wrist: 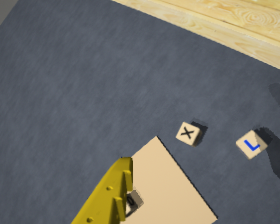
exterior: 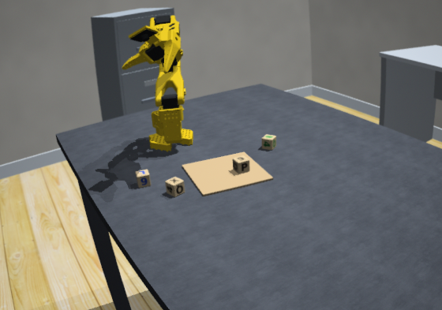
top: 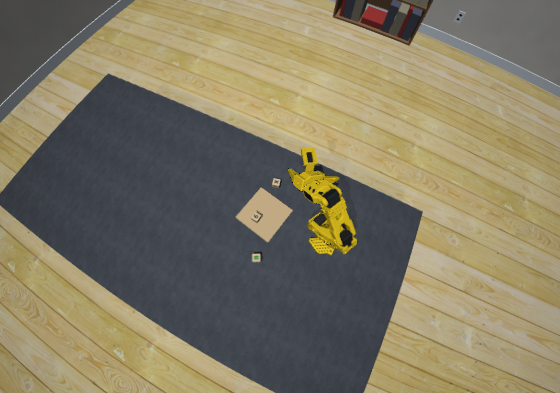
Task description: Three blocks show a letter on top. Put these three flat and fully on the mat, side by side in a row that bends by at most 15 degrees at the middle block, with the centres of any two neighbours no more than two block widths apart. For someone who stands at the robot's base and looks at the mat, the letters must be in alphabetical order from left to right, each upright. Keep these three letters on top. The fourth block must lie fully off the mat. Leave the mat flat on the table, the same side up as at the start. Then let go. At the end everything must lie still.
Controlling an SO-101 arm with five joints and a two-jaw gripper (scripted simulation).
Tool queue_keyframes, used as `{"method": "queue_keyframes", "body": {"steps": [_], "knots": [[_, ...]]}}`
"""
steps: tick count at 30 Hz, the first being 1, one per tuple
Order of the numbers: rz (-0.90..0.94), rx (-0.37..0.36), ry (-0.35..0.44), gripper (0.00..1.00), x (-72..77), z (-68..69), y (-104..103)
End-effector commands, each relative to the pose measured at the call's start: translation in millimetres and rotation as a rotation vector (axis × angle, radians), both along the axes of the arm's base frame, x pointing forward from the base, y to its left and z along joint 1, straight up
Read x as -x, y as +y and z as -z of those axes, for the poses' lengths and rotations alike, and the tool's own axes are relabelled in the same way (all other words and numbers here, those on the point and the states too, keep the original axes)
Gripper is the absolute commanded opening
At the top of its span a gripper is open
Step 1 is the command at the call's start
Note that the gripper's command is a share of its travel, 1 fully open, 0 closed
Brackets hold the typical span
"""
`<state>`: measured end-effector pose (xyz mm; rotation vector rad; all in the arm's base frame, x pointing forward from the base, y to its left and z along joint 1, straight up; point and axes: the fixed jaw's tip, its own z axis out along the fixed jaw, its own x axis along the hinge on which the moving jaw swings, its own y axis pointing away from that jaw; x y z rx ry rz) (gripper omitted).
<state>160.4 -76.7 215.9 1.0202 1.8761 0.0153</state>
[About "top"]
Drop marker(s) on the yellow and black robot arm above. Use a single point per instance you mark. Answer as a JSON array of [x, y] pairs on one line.
[[327, 194]]

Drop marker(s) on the tan flat mat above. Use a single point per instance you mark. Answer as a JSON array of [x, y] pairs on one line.
[[273, 214]]

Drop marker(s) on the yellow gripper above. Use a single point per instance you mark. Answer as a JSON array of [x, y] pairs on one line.
[[309, 160]]

